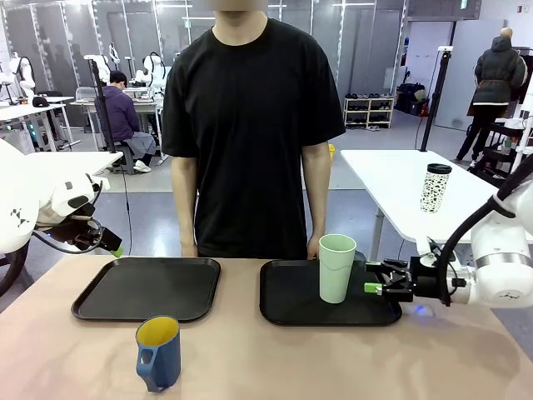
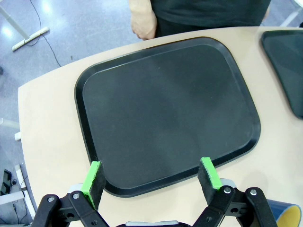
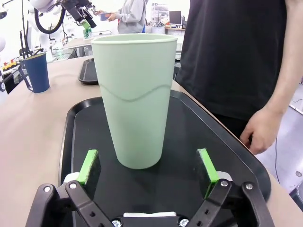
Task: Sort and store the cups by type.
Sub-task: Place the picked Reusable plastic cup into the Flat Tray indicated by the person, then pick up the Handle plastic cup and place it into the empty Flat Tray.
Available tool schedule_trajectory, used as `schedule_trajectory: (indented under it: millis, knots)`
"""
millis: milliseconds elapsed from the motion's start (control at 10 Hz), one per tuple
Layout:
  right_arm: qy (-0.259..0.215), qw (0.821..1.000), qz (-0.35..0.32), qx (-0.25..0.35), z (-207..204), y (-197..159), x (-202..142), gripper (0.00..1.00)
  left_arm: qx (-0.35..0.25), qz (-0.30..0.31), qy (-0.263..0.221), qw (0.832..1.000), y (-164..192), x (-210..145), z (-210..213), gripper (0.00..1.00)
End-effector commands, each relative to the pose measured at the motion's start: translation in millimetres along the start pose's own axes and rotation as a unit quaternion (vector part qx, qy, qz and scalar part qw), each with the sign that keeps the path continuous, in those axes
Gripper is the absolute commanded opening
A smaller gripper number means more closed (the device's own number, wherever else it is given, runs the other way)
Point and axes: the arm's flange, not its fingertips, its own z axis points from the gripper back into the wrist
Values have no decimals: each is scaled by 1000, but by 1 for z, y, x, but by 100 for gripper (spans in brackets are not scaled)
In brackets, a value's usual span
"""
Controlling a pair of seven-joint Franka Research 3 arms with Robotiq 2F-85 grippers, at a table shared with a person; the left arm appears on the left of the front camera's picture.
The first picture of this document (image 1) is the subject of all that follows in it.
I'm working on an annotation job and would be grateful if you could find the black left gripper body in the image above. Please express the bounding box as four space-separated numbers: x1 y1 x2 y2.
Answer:
49 215 106 251

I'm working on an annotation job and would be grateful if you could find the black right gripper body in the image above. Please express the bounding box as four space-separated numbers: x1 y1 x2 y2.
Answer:
409 256 445 298

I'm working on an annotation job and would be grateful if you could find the tall pale green cup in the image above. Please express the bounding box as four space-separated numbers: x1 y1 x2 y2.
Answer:
318 233 358 305

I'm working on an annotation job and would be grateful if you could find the person's left forearm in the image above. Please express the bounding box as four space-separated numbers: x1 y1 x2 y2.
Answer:
300 141 332 241

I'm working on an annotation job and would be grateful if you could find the person's right forearm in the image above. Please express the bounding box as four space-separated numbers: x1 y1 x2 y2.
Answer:
171 156 201 246

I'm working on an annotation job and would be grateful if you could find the person's left hand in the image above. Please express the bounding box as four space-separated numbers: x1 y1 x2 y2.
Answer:
306 234 322 262

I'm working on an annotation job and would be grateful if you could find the black plastic tray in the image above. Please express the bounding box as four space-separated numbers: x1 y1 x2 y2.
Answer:
71 257 222 324
259 258 404 328

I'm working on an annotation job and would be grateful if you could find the white table grey leg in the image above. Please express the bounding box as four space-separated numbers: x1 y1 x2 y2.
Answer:
22 150 125 199

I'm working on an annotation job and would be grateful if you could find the large white table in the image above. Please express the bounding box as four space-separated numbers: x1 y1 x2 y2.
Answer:
340 148 533 245

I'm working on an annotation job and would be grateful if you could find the white black-spotted travel tumbler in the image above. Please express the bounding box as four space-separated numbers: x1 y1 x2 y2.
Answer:
419 162 454 214

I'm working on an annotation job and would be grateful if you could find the seated person purple hoodie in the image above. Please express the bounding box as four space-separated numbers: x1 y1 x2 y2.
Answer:
94 70 158 174

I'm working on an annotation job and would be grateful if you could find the blue mug yellow inside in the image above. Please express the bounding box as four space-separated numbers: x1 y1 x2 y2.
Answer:
136 315 182 393

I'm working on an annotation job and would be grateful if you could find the white background desk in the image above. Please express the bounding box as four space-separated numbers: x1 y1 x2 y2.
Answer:
0 96 76 152

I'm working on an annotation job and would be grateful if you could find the black shelf cart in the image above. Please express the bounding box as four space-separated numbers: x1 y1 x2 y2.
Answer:
480 119 526 189

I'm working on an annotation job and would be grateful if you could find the white shoe rack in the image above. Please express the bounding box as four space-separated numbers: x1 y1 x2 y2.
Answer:
343 96 396 130

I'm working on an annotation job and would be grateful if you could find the white humanoid robot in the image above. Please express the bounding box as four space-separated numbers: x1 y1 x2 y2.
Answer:
7 51 37 104

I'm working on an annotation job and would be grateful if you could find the black bags pile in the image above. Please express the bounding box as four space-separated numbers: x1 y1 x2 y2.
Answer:
395 82 431 118

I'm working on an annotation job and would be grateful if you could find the black pole white head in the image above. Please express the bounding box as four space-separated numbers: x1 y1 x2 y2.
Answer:
419 46 455 153

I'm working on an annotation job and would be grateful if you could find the person torso black t-shirt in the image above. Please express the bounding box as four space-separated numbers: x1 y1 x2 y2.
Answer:
161 0 347 260

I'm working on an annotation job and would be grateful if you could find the standing person black jacket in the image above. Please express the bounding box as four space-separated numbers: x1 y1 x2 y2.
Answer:
456 27 528 163

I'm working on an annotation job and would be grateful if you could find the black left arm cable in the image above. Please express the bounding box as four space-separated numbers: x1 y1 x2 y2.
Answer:
31 178 106 256

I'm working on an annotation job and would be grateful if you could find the thin black hanging cable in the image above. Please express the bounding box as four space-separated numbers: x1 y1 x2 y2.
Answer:
119 161 135 256

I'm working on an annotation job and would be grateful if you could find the black braided right arm hose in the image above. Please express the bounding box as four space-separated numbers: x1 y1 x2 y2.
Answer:
437 154 533 308

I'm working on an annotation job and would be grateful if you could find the black camera pole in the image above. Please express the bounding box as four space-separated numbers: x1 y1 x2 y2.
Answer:
84 55 118 155

